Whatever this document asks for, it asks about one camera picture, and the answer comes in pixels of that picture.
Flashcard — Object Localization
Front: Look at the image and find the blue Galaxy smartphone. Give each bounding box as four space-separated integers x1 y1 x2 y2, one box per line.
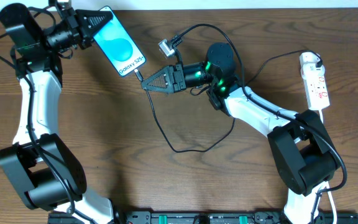
94 6 146 77

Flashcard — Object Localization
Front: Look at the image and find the black USB charging cable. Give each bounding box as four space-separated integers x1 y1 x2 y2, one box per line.
134 49 324 154

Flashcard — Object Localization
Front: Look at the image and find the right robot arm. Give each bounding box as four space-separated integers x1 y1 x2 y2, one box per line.
141 42 346 223

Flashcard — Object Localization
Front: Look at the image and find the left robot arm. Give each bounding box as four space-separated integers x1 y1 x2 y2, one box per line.
0 1 115 223

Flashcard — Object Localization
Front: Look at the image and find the white USB charger adapter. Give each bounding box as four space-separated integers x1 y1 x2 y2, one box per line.
300 63 325 80

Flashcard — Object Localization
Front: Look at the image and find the white power strip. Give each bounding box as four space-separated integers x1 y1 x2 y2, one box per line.
300 52 330 111

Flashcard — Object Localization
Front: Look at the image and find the black right camera cable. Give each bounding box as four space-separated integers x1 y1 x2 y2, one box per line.
169 23 348 224

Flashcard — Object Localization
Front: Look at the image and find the black camera cable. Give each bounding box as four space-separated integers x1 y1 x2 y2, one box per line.
169 23 348 224
0 0 99 224

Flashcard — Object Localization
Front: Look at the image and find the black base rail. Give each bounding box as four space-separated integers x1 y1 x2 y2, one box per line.
47 211 358 224

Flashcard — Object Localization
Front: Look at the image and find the black left camera cable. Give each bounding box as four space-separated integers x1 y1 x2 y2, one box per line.
0 0 99 224

